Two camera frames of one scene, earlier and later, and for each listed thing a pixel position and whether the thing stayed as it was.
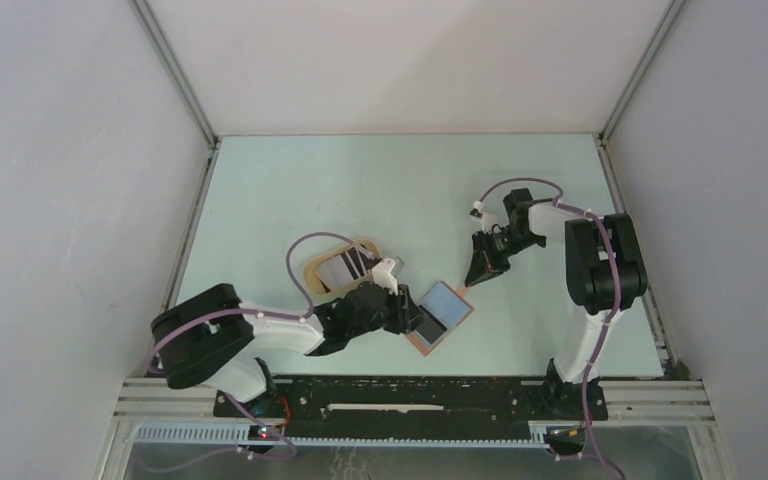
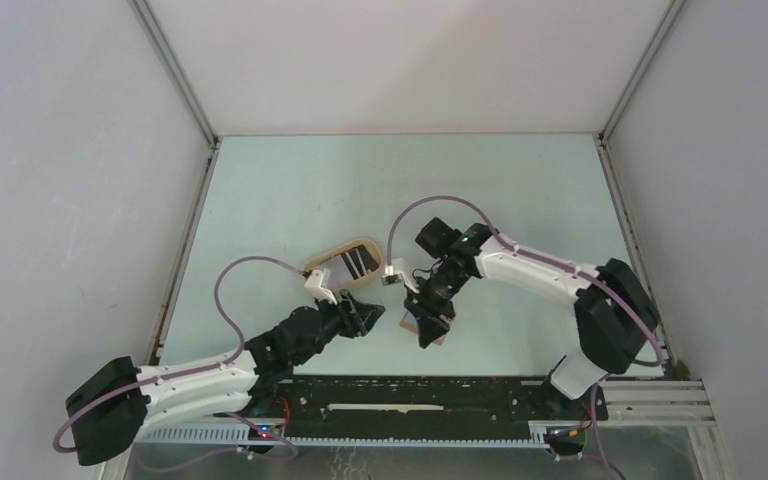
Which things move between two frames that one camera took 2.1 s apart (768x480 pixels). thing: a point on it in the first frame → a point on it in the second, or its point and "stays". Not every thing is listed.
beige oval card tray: [313, 283] stays
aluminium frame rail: [659, 400] stays
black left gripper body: [393, 314] → [345, 322]
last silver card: [335, 272] stays
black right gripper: [485, 263] → [429, 310]
